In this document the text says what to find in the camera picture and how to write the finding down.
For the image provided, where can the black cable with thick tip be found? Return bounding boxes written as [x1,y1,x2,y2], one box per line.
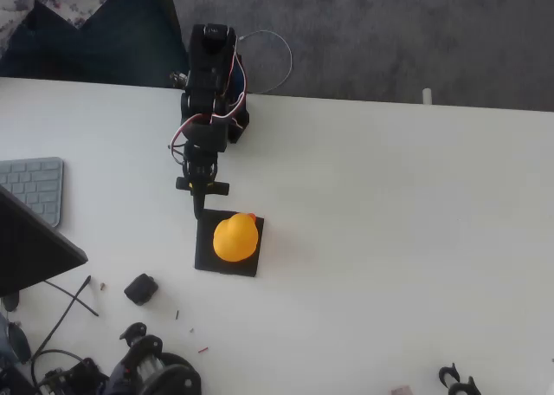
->
[30,275,93,364]

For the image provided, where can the looped black cable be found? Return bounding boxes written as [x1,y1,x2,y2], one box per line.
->
[29,348,86,385]

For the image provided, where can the person in dark jeans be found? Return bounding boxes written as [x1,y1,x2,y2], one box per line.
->
[0,0,191,88]

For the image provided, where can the black laptop lid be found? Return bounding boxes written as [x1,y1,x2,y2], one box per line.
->
[0,185,89,299]

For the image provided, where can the small black servo box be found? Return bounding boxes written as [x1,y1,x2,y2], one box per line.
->
[123,273,159,308]

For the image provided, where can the black hooked plastic part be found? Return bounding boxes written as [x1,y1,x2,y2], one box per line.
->
[437,362,461,387]
[448,376,482,395]

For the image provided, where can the black electronics part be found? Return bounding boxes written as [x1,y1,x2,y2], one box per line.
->
[36,357,109,395]

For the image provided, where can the black square pad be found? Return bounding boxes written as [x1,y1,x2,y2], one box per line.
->
[193,207,266,278]

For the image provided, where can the dark sunglasses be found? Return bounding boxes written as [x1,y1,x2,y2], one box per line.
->
[1,291,33,365]

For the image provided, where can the grey keyboard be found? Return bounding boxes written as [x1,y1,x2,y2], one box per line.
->
[0,156,65,228]

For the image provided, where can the white and red servo wires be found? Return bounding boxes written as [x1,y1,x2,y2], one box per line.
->
[166,43,250,165]

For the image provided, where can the black bar-shaped camera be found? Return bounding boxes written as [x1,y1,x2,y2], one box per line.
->
[175,176,230,197]

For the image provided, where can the yellow rubber duck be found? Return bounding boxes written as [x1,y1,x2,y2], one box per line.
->
[212,211,261,263]

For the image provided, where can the thin grey cable loop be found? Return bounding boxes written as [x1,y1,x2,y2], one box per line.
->
[237,29,293,95]

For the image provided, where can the thin black cable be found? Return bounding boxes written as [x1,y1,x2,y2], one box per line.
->
[42,280,100,317]

